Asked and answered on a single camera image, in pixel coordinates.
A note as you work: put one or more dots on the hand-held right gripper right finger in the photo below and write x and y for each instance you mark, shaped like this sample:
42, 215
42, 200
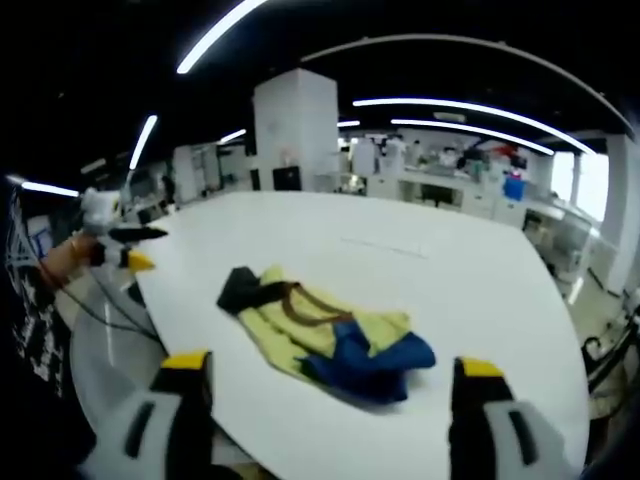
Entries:
492, 430

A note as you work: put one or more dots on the black cabinet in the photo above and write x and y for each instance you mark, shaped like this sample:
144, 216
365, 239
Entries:
287, 178

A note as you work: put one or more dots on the short ceiling light strip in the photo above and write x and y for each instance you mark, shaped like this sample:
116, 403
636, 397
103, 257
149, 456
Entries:
232, 136
50, 189

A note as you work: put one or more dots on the long ceiling light strip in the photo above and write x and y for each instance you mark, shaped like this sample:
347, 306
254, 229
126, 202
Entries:
215, 32
142, 142
470, 112
472, 132

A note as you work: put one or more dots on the blue box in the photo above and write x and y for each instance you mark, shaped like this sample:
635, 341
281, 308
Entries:
514, 187

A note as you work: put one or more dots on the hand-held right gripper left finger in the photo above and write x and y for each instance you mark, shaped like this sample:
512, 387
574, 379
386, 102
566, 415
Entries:
165, 430

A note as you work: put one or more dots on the yellow blue black garment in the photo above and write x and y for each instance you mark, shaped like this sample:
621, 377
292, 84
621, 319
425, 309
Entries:
320, 325

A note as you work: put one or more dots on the person in patterned shirt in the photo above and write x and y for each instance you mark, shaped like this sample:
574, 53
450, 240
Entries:
27, 325

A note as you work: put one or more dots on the white workbench row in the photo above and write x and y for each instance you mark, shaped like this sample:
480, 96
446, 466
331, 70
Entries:
450, 192

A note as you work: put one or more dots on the black chair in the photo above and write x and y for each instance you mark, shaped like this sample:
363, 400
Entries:
607, 350

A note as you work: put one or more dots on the person's left hand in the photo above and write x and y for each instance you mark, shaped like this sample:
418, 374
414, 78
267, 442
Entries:
67, 262

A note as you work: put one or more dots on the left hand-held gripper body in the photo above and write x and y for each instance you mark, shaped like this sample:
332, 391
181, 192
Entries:
99, 210

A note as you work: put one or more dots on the white square pillar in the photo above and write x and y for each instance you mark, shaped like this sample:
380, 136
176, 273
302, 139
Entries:
295, 130

